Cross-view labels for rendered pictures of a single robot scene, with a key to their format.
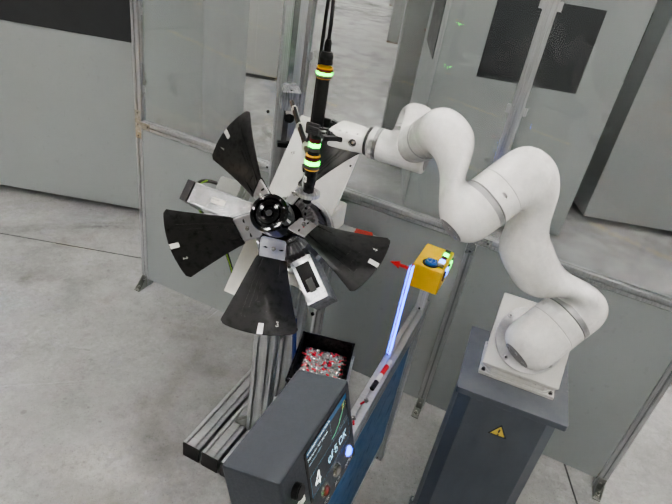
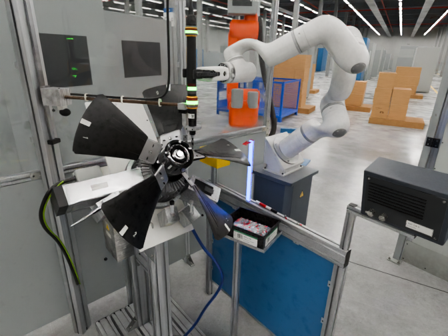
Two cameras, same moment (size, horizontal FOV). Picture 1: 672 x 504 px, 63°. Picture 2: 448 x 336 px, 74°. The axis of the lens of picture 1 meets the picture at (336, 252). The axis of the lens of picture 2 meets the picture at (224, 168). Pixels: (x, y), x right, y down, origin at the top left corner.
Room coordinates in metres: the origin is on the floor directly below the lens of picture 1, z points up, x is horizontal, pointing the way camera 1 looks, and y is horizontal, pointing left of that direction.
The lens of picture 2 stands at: (0.76, 1.07, 1.58)
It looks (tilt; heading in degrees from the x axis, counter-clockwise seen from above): 21 degrees down; 299
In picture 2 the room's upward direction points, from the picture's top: 1 degrees clockwise
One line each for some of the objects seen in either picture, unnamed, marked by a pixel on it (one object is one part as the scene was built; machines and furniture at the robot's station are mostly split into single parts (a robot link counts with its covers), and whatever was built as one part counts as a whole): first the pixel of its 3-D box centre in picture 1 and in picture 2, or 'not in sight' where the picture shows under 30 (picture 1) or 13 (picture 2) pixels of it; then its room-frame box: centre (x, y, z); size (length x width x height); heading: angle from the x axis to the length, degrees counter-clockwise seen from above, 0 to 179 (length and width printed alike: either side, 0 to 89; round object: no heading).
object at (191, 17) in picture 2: (316, 127); (191, 75); (1.43, 0.11, 1.50); 0.04 x 0.04 x 0.46
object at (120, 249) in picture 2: not in sight; (117, 233); (1.82, 0.21, 0.73); 0.15 x 0.09 x 0.22; 160
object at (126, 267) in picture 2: (318, 317); (126, 255); (1.98, 0.03, 0.42); 0.04 x 0.04 x 0.83; 70
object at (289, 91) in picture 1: (289, 97); (55, 96); (2.03, 0.27, 1.39); 0.10 x 0.07 x 0.09; 15
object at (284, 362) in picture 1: (295, 312); (137, 251); (1.79, 0.12, 0.58); 0.09 x 0.05 x 1.15; 70
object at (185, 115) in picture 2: (309, 178); (189, 116); (1.44, 0.11, 1.34); 0.09 x 0.07 x 0.10; 15
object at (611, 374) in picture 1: (359, 293); (131, 224); (2.10, -0.14, 0.50); 2.59 x 0.03 x 0.91; 70
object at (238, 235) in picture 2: (320, 368); (250, 227); (1.20, -0.02, 0.85); 0.22 x 0.17 x 0.07; 175
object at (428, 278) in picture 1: (431, 269); (215, 157); (1.58, -0.33, 1.02); 0.16 x 0.10 x 0.11; 160
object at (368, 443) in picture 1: (357, 461); (259, 273); (1.21, -0.19, 0.45); 0.82 x 0.02 x 0.66; 160
